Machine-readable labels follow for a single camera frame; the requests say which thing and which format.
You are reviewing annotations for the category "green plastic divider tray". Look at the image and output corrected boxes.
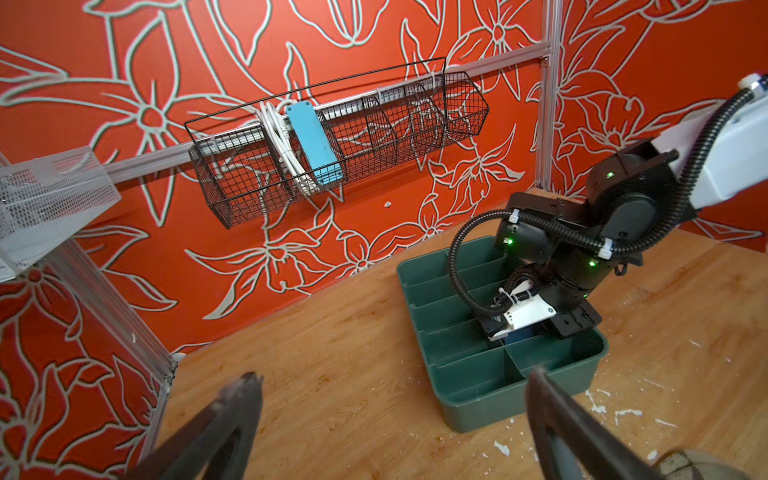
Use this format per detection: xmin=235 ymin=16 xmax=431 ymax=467
xmin=397 ymin=250 xmax=609 ymax=433

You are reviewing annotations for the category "black wire wall basket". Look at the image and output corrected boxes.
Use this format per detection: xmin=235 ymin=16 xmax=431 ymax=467
xmin=188 ymin=68 xmax=490 ymax=228

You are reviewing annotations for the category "light blue box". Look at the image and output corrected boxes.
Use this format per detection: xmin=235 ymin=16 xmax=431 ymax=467
xmin=285 ymin=101 xmax=343 ymax=186

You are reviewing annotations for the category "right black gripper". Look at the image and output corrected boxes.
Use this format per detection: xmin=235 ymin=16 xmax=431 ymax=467
xmin=478 ymin=193 xmax=645 ymax=339

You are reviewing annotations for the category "white cable bundle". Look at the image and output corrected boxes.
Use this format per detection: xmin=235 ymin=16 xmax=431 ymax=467
xmin=256 ymin=101 xmax=320 ymax=198

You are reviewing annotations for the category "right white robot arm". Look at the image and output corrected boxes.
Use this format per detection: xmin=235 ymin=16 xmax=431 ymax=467
xmin=447 ymin=74 xmax=767 ymax=340

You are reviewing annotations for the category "purple sock with yellow cuff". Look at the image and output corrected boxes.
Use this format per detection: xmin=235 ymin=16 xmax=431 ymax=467
xmin=503 ymin=325 xmax=536 ymax=344

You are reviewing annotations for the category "beige argyle sock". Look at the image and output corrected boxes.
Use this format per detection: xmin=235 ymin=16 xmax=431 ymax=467
xmin=653 ymin=449 xmax=751 ymax=480

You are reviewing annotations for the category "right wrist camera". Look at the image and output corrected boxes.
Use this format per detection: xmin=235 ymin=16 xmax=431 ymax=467
xmin=483 ymin=280 xmax=556 ymax=341

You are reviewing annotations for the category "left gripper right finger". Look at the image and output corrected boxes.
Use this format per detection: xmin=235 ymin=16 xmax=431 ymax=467
xmin=525 ymin=368 xmax=660 ymax=479

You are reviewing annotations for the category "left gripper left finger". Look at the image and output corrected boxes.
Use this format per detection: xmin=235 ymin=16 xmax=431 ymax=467
xmin=122 ymin=372 xmax=263 ymax=479

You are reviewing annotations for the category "clear acrylic wall bin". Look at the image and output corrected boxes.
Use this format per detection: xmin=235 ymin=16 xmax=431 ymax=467
xmin=1 ymin=147 xmax=121 ymax=282

